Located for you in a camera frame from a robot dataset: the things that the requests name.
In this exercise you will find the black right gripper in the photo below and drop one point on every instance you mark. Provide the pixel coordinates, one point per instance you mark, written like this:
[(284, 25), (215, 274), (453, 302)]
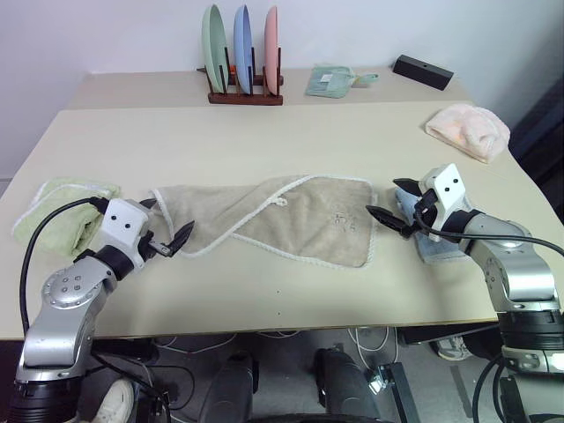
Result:
[(426, 211)]

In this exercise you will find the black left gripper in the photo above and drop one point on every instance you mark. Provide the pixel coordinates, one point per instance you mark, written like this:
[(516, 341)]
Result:
[(150, 249)]

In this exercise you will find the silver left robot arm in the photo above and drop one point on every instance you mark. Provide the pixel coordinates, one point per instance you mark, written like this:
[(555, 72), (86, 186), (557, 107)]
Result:
[(66, 286)]

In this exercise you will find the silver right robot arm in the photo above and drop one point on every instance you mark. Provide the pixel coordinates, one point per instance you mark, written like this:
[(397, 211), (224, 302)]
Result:
[(524, 269)]

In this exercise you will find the blue cloth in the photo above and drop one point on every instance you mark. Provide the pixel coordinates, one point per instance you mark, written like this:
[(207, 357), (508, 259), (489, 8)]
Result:
[(437, 254)]

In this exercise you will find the beige towel with white trim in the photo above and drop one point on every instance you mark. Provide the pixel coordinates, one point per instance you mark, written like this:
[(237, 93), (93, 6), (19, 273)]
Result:
[(308, 220)]

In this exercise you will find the light green folded towel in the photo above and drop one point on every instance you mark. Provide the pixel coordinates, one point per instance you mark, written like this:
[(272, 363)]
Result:
[(66, 229)]

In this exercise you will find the pink fluffy folded towel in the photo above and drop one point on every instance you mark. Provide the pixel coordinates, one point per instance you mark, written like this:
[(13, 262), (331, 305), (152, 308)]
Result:
[(471, 130)]

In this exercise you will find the black rectangular box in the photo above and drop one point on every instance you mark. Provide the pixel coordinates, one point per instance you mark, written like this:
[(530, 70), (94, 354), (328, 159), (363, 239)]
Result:
[(423, 71)]

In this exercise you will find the mint green square cloth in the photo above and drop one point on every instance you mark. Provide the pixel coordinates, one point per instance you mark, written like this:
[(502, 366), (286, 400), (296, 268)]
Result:
[(328, 83)]

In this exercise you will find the black table crossbar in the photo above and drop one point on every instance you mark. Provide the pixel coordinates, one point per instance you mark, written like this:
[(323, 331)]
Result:
[(440, 335)]

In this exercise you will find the dark wooden plate rack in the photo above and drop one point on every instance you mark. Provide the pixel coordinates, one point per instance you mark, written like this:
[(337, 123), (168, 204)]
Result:
[(244, 98)]

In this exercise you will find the grey sneaker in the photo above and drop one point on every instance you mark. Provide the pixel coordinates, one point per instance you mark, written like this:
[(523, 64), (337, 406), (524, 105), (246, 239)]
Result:
[(450, 349)]

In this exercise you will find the green plate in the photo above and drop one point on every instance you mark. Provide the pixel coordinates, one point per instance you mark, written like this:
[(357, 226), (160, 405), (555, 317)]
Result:
[(213, 48)]

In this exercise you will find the dark rounded shape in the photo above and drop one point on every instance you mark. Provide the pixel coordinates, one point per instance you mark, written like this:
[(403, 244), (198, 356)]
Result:
[(231, 390), (346, 385)]

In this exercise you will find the white sneaker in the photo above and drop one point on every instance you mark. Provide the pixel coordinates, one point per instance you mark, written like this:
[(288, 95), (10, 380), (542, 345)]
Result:
[(110, 403)]

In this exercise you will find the blue plate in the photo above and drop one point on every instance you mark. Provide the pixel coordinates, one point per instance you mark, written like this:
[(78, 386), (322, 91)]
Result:
[(242, 44)]

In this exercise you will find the pink plate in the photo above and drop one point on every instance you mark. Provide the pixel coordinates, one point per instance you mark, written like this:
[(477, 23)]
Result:
[(272, 48)]

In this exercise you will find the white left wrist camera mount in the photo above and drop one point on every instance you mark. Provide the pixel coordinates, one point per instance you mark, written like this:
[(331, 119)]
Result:
[(123, 222)]

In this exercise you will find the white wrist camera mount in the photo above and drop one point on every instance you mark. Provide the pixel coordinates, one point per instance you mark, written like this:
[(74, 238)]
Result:
[(447, 185), (123, 222)]

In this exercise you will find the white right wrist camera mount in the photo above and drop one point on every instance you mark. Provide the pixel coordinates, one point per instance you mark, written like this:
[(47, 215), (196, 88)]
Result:
[(447, 185)]

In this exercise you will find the metal table leg bracket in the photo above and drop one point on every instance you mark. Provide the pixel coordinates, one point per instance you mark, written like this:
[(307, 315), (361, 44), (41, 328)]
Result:
[(396, 388)]

